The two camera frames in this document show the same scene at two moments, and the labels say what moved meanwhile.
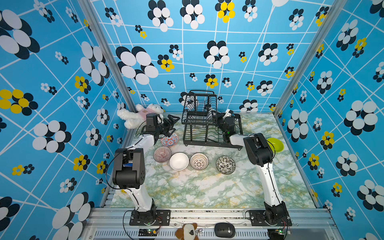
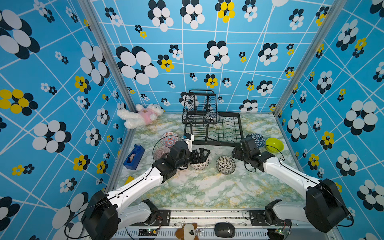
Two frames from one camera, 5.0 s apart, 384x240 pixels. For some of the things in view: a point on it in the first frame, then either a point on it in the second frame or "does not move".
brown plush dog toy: x=187 y=232 does not move
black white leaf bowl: x=225 y=165 does not move
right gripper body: x=220 y=122 to x=238 y=153
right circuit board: x=276 y=233 does not move
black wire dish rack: x=203 y=124 does not move
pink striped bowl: x=162 y=154 does not move
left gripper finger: x=169 y=135 to x=201 y=152
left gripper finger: x=174 y=121 to x=201 y=158
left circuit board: x=148 y=232 does not move
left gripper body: x=164 y=128 to x=193 y=158
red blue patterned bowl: x=170 y=141 does not move
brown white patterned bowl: x=199 y=161 does not move
